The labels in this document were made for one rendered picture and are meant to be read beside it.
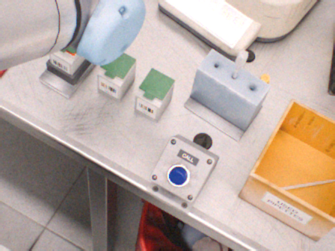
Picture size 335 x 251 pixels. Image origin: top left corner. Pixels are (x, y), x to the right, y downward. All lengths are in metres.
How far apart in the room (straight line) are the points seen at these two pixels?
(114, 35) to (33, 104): 0.45
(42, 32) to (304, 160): 0.57
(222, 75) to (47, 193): 1.04
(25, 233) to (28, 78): 0.88
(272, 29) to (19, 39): 0.61
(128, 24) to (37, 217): 1.32
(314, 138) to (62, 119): 0.37
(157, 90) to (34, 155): 1.02
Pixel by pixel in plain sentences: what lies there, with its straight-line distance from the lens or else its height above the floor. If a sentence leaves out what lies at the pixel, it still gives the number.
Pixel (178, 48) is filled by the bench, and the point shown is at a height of 0.87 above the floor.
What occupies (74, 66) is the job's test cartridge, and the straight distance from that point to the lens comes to 0.97.
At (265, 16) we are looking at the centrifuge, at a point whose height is 0.95.
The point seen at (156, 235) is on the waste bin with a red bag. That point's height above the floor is 0.40.
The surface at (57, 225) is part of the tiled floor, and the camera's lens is 1.85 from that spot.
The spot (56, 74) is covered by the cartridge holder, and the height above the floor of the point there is 0.89.
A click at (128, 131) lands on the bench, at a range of 0.98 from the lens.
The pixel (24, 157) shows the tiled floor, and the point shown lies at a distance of 1.92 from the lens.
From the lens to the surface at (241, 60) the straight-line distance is 0.87.
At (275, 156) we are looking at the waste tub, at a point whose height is 0.88.
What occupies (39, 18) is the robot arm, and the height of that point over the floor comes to 1.35.
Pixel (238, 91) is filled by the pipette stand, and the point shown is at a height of 0.98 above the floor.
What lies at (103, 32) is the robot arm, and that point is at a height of 1.30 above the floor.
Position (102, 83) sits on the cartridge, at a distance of 0.98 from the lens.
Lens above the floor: 1.77
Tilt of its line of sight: 65 degrees down
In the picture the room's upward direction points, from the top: 12 degrees clockwise
